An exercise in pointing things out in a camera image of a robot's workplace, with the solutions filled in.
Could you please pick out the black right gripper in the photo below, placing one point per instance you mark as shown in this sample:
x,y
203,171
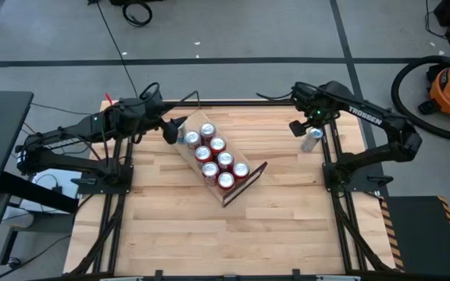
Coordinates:
x,y
315,111

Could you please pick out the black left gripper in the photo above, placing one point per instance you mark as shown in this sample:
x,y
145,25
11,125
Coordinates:
x,y
154,117

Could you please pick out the silver Diet Coke can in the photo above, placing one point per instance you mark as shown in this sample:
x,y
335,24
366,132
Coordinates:
x,y
208,129
192,137
311,141

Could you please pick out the red cola can blue patch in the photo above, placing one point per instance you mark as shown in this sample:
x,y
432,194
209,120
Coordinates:
x,y
203,153

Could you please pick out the red Coke Zero can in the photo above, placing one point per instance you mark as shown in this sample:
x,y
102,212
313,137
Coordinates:
x,y
225,158
226,180
240,169

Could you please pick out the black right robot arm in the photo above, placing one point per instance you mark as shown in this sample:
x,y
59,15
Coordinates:
x,y
365,115

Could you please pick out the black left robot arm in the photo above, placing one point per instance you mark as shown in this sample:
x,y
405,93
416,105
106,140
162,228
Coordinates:
x,y
61,142

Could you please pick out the white box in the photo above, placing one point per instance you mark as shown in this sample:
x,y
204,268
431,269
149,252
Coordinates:
x,y
68,181

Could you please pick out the black hazard-striped floor mat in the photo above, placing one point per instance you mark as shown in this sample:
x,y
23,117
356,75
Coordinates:
x,y
424,234

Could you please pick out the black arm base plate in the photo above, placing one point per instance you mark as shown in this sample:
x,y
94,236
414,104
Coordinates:
x,y
123,187
365,171

